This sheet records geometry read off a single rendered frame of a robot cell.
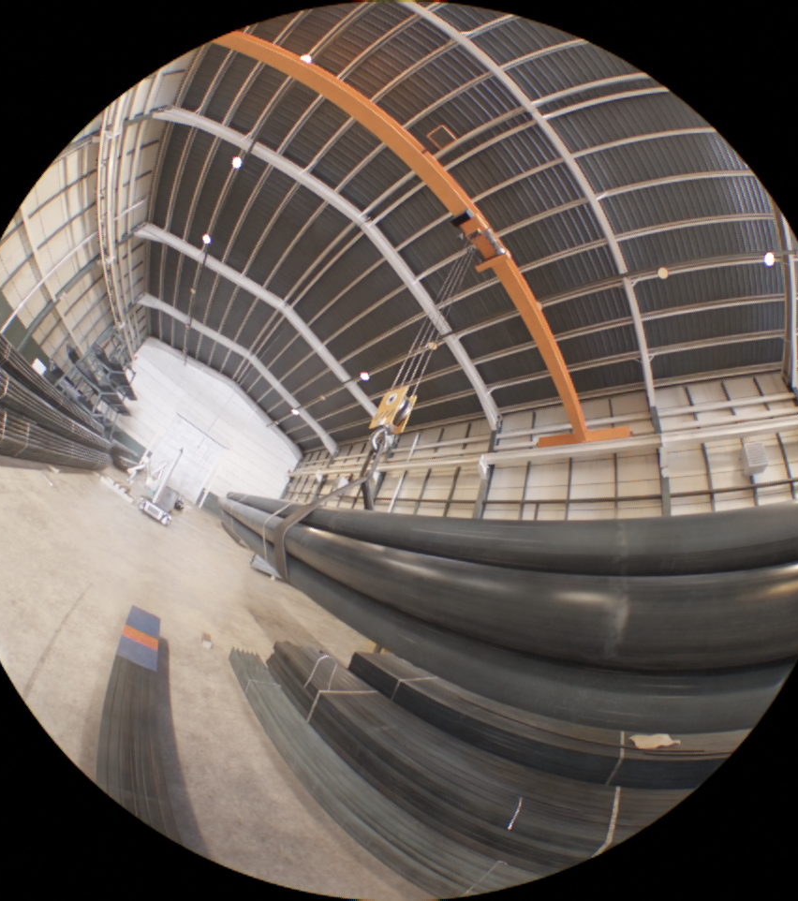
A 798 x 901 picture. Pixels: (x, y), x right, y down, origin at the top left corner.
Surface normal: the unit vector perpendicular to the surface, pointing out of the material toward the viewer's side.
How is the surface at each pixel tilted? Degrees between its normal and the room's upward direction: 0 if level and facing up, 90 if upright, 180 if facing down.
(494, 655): 64
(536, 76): 171
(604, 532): 71
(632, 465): 90
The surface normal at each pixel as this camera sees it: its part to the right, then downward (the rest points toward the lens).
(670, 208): -0.43, 0.74
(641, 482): -0.65, -0.54
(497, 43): -0.22, 0.92
